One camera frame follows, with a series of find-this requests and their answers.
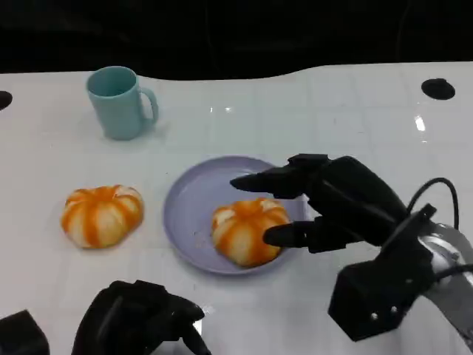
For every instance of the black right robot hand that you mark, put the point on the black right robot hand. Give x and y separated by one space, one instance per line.
351 199

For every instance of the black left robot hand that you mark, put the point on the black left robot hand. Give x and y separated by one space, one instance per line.
122 321

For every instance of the orange white toy bread roll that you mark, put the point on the orange white toy bread roll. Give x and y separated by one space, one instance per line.
245 233
101 218

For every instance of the lilac plate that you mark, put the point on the lilac plate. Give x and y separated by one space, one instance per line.
192 207

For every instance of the pale green mug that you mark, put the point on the pale green mug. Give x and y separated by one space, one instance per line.
116 110

